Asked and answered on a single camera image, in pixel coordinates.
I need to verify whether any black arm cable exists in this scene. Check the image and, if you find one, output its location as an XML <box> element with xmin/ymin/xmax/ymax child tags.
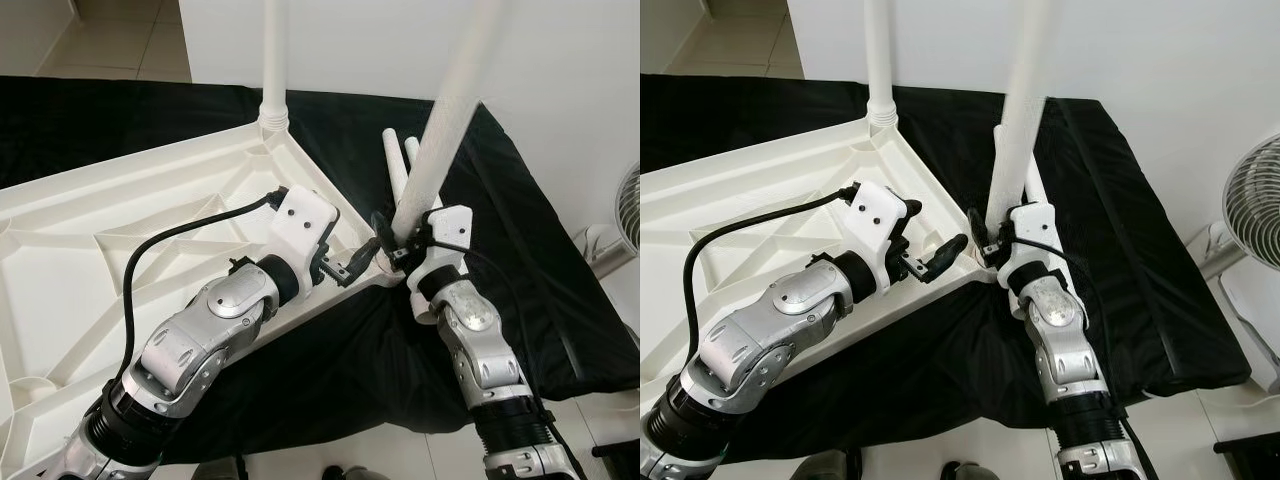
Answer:
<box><xmin>682</xmin><ymin>185</ymin><xmax>861</xmax><ymax>341</ymax></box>
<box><xmin>1020</xmin><ymin>235</ymin><xmax>1161</xmax><ymax>480</ymax></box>
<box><xmin>430</xmin><ymin>235</ymin><xmax>586</xmax><ymax>480</ymax></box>
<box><xmin>118</xmin><ymin>190</ymin><xmax>286</xmax><ymax>391</ymax></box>

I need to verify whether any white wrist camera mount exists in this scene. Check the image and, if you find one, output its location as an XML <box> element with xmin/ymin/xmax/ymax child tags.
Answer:
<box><xmin>266</xmin><ymin>186</ymin><xmax>337</xmax><ymax>303</ymax></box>
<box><xmin>848</xmin><ymin>181</ymin><xmax>913</xmax><ymax>298</ymax></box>
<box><xmin>998</xmin><ymin>200</ymin><xmax>1063</xmax><ymax>293</ymax></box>
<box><xmin>403</xmin><ymin>205</ymin><xmax>474</xmax><ymax>303</ymax></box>

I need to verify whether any white floor fan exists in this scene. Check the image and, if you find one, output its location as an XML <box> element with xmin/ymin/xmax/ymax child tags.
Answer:
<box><xmin>1188</xmin><ymin>135</ymin><xmax>1280</xmax><ymax>396</ymax></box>
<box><xmin>578</xmin><ymin>163</ymin><xmax>641</xmax><ymax>276</ymax></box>

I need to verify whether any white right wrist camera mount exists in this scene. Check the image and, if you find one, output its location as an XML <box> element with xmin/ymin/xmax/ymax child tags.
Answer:
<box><xmin>998</xmin><ymin>200</ymin><xmax>1063</xmax><ymax>293</ymax></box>
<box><xmin>403</xmin><ymin>205</ymin><xmax>474</xmax><ymax>303</ymax></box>

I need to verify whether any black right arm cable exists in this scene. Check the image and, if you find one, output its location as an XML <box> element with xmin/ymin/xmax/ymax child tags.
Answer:
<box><xmin>1020</xmin><ymin>235</ymin><xmax>1161</xmax><ymax>480</ymax></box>
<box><xmin>430</xmin><ymin>235</ymin><xmax>586</xmax><ymax>480</ymax></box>

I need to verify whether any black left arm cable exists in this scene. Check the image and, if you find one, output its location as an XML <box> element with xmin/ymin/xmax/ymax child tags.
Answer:
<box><xmin>682</xmin><ymin>185</ymin><xmax>861</xmax><ymax>341</ymax></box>
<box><xmin>118</xmin><ymin>190</ymin><xmax>286</xmax><ymax>391</ymax></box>

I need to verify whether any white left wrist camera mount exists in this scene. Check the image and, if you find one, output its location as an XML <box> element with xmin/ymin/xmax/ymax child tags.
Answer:
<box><xmin>848</xmin><ymin>181</ymin><xmax>913</xmax><ymax>298</ymax></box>
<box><xmin>266</xmin><ymin>186</ymin><xmax>337</xmax><ymax>303</ymax></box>

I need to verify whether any white plastic table top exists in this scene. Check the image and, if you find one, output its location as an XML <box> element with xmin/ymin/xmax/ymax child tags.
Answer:
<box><xmin>640</xmin><ymin>112</ymin><xmax>1001</xmax><ymax>441</ymax></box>
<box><xmin>0</xmin><ymin>118</ymin><xmax>406</xmax><ymax>480</ymax></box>

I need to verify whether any black tablecloth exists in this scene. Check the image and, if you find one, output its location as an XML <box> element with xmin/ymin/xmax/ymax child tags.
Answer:
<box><xmin>640</xmin><ymin>72</ymin><xmax>1253</xmax><ymax>461</ymax></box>
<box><xmin>0</xmin><ymin>75</ymin><xmax>641</xmax><ymax>466</ymax></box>

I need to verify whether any grey left robot foot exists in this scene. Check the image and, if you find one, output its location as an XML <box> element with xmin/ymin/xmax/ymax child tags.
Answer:
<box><xmin>790</xmin><ymin>455</ymin><xmax>851</xmax><ymax>480</ymax></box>
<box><xmin>190</xmin><ymin>458</ymin><xmax>246</xmax><ymax>480</ymax></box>

